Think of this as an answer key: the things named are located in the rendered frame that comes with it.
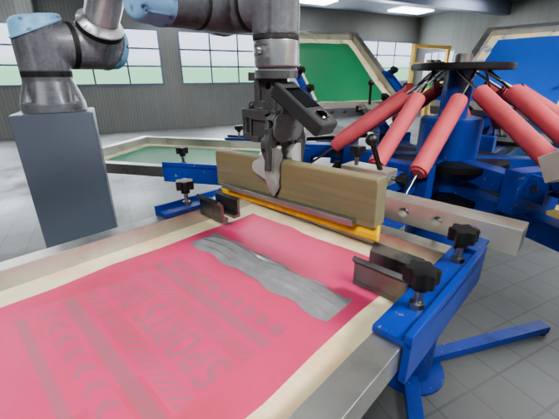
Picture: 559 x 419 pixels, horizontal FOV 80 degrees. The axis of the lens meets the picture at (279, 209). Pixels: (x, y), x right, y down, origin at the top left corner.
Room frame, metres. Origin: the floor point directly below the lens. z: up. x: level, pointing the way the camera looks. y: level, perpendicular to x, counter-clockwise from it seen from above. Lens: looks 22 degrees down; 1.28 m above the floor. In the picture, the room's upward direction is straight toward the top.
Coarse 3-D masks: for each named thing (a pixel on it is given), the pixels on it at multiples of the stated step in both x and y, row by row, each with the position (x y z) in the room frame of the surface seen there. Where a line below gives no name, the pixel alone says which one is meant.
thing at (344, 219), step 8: (224, 184) 0.67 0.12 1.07; (232, 184) 0.67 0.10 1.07; (240, 192) 0.63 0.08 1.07; (248, 192) 0.62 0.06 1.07; (256, 192) 0.61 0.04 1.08; (272, 200) 0.57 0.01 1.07; (280, 200) 0.56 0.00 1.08; (288, 200) 0.55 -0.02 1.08; (296, 208) 0.53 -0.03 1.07; (304, 208) 0.52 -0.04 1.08; (312, 208) 0.51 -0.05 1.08; (320, 216) 0.49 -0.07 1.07; (328, 216) 0.48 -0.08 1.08; (336, 216) 0.47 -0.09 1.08; (344, 216) 0.47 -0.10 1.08; (352, 224) 0.46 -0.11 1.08
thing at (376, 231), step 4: (236, 192) 0.68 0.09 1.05; (248, 196) 0.65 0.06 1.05; (264, 200) 0.62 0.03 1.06; (272, 204) 0.60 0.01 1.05; (288, 208) 0.57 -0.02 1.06; (300, 212) 0.55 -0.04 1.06; (316, 216) 0.53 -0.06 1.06; (328, 220) 0.51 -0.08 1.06; (340, 224) 0.49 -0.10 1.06; (344, 224) 0.49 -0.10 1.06; (356, 224) 0.47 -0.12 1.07; (352, 228) 0.48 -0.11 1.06; (356, 228) 0.47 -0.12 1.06; (360, 228) 0.47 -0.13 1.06; (364, 228) 0.46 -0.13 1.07; (368, 228) 0.46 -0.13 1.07; (376, 228) 0.45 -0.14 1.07; (364, 232) 0.46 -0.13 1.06; (368, 232) 0.46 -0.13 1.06; (372, 232) 0.45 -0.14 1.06; (376, 232) 0.45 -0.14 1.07
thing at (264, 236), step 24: (192, 240) 0.64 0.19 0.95; (240, 240) 0.64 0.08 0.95; (264, 240) 0.64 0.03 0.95; (288, 240) 0.64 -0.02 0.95; (120, 264) 0.55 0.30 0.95; (144, 264) 0.55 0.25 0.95; (216, 264) 0.54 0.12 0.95; (72, 288) 0.47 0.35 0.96; (0, 312) 0.41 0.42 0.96; (24, 312) 0.41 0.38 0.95; (0, 336) 0.36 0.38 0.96; (0, 360) 0.32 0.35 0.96; (24, 360) 0.32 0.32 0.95; (0, 384) 0.28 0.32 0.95; (24, 384) 0.28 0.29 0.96
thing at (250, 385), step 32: (288, 256) 0.57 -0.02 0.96; (320, 256) 0.57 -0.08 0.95; (352, 256) 0.57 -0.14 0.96; (256, 288) 0.47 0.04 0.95; (352, 288) 0.47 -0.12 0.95; (288, 320) 0.39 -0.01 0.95; (320, 320) 0.39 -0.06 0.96; (288, 352) 0.33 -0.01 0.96; (224, 384) 0.28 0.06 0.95; (256, 384) 0.28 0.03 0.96; (0, 416) 0.24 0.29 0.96; (32, 416) 0.24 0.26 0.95; (192, 416) 0.24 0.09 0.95; (224, 416) 0.24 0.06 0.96
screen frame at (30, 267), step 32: (128, 224) 0.65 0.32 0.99; (160, 224) 0.67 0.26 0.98; (192, 224) 0.73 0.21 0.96; (320, 224) 0.71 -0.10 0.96; (32, 256) 0.52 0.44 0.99; (64, 256) 0.53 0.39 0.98; (96, 256) 0.57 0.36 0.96; (0, 288) 0.46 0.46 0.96; (352, 352) 0.29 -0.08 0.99; (384, 352) 0.29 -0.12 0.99; (320, 384) 0.25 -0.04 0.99; (352, 384) 0.25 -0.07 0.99; (384, 384) 0.28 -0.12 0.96; (320, 416) 0.22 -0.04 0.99; (352, 416) 0.23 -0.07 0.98
